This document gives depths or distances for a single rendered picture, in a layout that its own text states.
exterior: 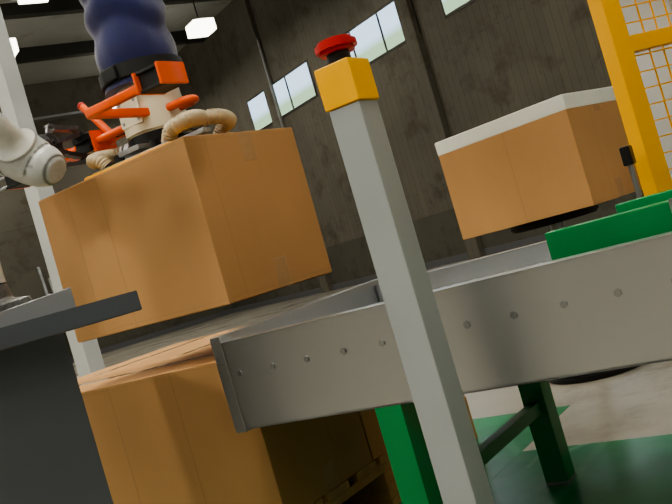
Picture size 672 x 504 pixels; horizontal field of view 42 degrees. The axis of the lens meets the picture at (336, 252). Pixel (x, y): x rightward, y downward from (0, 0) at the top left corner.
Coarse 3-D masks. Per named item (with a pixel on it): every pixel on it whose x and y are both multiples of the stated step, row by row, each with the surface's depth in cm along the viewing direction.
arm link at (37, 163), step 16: (0, 112) 202; (0, 128) 201; (16, 128) 205; (0, 144) 204; (16, 144) 204; (32, 144) 206; (48, 144) 210; (0, 160) 207; (16, 160) 205; (32, 160) 206; (48, 160) 206; (64, 160) 210; (16, 176) 209; (32, 176) 207; (48, 176) 207
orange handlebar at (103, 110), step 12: (120, 96) 200; (132, 96) 199; (192, 96) 223; (96, 108) 205; (108, 108) 204; (120, 108) 217; (132, 108) 220; (144, 108) 223; (168, 108) 225; (180, 108) 229; (108, 132) 239; (120, 132) 237
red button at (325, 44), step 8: (328, 40) 138; (336, 40) 137; (344, 40) 137; (352, 40) 138; (320, 48) 138; (328, 48) 138; (336, 48) 138; (344, 48) 138; (352, 48) 140; (320, 56) 140; (328, 56) 139; (336, 56) 139; (344, 56) 139; (328, 64) 141
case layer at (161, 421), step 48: (96, 384) 247; (144, 384) 221; (192, 384) 212; (96, 432) 234; (144, 432) 223; (192, 432) 214; (288, 432) 210; (336, 432) 225; (144, 480) 226; (192, 480) 217; (240, 480) 208; (288, 480) 205; (336, 480) 220
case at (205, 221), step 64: (64, 192) 228; (128, 192) 213; (192, 192) 200; (256, 192) 214; (64, 256) 233; (128, 256) 217; (192, 256) 204; (256, 256) 209; (320, 256) 228; (128, 320) 222
